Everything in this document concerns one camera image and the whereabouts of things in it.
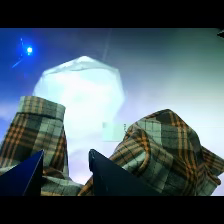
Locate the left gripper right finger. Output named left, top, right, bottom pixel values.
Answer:
left=87, top=148, right=162, bottom=197

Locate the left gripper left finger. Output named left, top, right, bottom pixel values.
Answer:
left=0, top=149, right=45, bottom=197

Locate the checked shirt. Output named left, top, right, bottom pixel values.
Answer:
left=0, top=95, right=224, bottom=197

